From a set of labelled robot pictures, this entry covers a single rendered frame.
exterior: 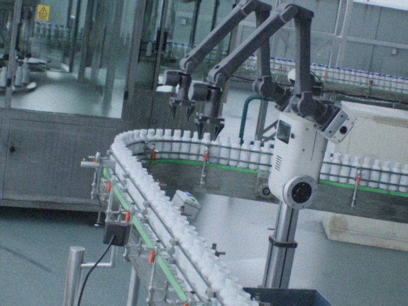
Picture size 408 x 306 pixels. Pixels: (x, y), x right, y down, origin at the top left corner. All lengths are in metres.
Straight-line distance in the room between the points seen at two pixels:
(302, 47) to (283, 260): 0.99
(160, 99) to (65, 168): 2.25
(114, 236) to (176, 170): 2.91
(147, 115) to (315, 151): 4.97
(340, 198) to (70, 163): 2.40
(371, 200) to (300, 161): 1.41
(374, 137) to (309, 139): 3.64
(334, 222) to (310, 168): 3.71
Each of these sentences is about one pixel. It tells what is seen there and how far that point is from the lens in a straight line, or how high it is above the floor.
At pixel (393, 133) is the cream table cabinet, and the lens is 7.04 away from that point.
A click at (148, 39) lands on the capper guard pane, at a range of 8.16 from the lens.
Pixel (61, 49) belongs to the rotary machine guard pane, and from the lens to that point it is 6.12.
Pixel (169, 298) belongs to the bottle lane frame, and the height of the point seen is 0.93.
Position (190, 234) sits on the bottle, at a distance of 2.69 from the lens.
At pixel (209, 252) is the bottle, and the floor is 1.16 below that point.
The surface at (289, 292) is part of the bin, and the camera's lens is 2.99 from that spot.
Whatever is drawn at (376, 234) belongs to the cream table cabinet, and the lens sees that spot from 7.23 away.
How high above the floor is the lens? 1.96
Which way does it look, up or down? 11 degrees down
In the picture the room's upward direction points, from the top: 9 degrees clockwise
